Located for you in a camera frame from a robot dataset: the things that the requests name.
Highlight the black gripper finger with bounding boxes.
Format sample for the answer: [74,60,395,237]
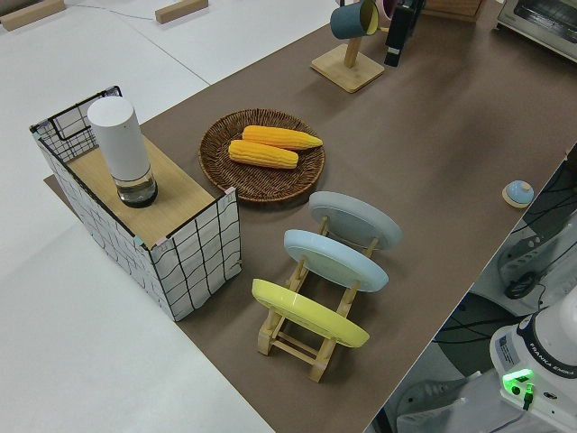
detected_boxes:
[383,7,417,69]

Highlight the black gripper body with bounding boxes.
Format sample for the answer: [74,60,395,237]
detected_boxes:
[399,0,426,29]

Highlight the light wooden cabinet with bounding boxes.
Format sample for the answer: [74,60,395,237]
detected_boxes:
[423,0,489,23]

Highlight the dark blue mug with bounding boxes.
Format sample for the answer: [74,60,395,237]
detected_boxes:
[329,0,381,41]

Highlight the wooden mug rack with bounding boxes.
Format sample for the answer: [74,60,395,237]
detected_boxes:
[309,0,387,95]

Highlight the brown table mat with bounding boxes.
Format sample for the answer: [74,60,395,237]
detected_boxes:
[43,0,577,433]

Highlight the white toaster oven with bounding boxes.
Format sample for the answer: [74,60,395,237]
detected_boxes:
[494,0,577,62]

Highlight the yellow corn cob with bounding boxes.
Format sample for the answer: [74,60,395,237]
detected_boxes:
[242,125,325,152]
[228,139,300,171]

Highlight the grey plate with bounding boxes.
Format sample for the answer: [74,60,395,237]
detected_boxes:
[308,190,404,254]

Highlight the brown wicker basket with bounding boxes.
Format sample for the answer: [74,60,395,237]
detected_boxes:
[198,107,326,205]

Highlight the wooden block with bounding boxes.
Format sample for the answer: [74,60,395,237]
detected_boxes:
[0,0,66,32]
[154,0,212,24]

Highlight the light blue plate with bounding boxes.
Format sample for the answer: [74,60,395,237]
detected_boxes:
[283,228,390,295]

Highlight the wooden basket lid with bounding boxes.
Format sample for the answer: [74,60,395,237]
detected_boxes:
[66,134,215,241]

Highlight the yellow plate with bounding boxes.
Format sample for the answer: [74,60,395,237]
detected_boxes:
[251,278,371,349]

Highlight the white cylinder bottle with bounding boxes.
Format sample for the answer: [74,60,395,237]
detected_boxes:
[87,97,160,209]

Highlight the wooden plate rack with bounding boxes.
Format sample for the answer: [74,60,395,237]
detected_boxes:
[256,215,380,384]

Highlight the coiled black cable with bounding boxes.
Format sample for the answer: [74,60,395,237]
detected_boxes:
[503,269,541,300]

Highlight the black wire basket white liner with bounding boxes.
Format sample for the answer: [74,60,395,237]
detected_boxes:
[29,85,243,323]

